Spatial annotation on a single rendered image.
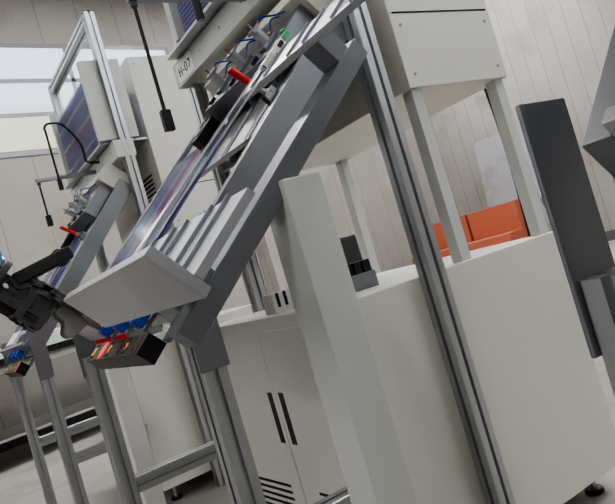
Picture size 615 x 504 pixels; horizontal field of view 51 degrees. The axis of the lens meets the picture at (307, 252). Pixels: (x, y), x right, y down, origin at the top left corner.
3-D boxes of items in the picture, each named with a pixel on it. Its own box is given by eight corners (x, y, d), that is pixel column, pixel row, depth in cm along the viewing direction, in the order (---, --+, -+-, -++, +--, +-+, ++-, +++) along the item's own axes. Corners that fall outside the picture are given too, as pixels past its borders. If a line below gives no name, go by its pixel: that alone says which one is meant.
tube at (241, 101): (287, 37, 101) (281, 32, 101) (291, 33, 100) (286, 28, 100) (108, 307, 80) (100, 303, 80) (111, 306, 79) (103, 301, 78)
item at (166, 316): (188, 318, 104) (150, 294, 102) (92, 341, 160) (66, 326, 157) (192, 311, 105) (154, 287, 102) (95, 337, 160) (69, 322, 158)
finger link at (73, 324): (87, 350, 124) (44, 325, 121) (104, 323, 127) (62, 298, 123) (91, 349, 122) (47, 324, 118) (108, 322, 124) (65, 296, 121)
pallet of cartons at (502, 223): (517, 278, 658) (495, 204, 660) (414, 300, 753) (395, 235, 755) (558, 260, 727) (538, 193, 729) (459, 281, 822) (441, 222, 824)
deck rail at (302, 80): (193, 316, 103) (160, 296, 100) (188, 318, 104) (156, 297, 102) (359, 18, 132) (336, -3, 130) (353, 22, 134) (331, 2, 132)
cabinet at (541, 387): (437, 637, 116) (338, 304, 117) (260, 552, 175) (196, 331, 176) (632, 484, 151) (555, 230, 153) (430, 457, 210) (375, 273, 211)
